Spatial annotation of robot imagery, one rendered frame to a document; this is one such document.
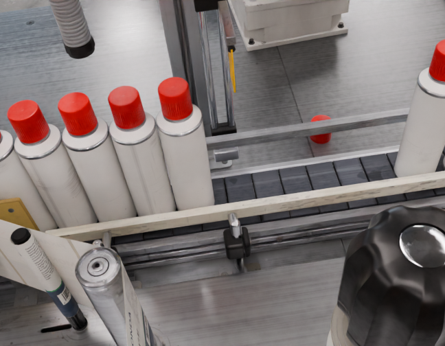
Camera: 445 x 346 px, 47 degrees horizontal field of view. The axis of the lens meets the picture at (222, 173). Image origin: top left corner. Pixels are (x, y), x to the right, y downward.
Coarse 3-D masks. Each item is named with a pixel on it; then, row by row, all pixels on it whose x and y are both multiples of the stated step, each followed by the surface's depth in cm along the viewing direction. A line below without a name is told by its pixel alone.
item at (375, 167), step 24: (288, 168) 72; (312, 168) 72; (336, 168) 71; (360, 168) 71; (384, 168) 71; (216, 192) 70; (240, 192) 70; (264, 192) 70; (288, 192) 69; (408, 192) 68; (432, 192) 67; (264, 216) 67; (288, 216) 67; (120, 240) 66; (144, 240) 67
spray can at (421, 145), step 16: (432, 64) 56; (432, 80) 57; (416, 96) 59; (432, 96) 57; (416, 112) 60; (432, 112) 58; (416, 128) 61; (432, 128) 60; (400, 144) 66; (416, 144) 63; (432, 144) 62; (400, 160) 67; (416, 160) 64; (432, 160) 64; (400, 176) 68
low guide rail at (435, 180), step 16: (416, 176) 65; (432, 176) 65; (304, 192) 65; (320, 192) 64; (336, 192) 64; (352, 192) 64; (368, 192) 65; (384, 192) 65; (400, 192) 66; (208, 208) 64; (224, 208) 64; (240, 208) 64; (256, 208) 64; (272, 208) 65; (288, 208) 65; (96, 224) 64; (112, 224) 64; (128, 224) 64; (144, 224) 64; (160, 224) 64; (176, 224) 65; (192, 224) 65; (80, 240) 65
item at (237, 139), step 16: (384, 112) 66; (400, 112) 66; (272, 128) 66; (288, 128) 66; (304, 128) 65; (320, 128) 66; (336, 128) 66; (352, 128) 66; (208, 144) 65; (224, 144) 65; (240, 144) 66
